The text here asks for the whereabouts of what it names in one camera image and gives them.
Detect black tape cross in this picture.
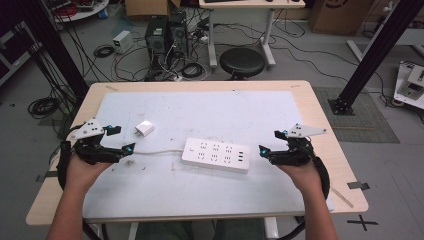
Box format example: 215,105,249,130
346,214,380,232

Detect round white table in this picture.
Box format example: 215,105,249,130
42,0,110,24

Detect black cable coil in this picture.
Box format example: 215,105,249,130
93,44,116,59
181,62,205,80
27,97,61,120

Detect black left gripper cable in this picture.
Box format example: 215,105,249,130
55,122,88,193

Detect white table mat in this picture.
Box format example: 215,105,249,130
82,90,335,221

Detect large cardboard box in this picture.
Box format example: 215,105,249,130
307,0,375,37

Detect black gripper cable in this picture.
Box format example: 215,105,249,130
55,122,88,193
283,155,332,240

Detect person's left hand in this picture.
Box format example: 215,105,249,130
64,154,113,194

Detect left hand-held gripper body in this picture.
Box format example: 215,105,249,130
68,118,126,165

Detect white power strip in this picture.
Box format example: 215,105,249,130
181,137,252,175

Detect black frame post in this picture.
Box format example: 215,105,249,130
327,0,424,116
18,0,90,98

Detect white table leg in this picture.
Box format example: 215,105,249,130
127,222,140,240
264,217,280,240

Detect grey tape piece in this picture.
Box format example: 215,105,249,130
346,181,371,191

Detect black round stool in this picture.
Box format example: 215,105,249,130
218,47,267,81

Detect grey floor mat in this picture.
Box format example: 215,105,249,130
312,86,401,145

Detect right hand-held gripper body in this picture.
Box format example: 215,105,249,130
268,123,328,167

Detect white desk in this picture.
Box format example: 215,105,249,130
198,0,306,70

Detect white charger plug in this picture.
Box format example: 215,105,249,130
134,120,156,138

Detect white device with boards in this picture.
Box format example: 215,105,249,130
393,61,424,111

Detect grey metal rack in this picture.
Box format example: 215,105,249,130
0,21,43,87

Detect black computer tower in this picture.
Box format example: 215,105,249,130
144,15,170,65
167,11,190,58

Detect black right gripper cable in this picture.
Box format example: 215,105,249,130
283,155,332,240

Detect white power strip cable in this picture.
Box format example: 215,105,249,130
132,148,185,157

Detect white power supply box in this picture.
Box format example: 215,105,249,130
112,30,135,55

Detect person's right hand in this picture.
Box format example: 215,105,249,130
276,159,324,198

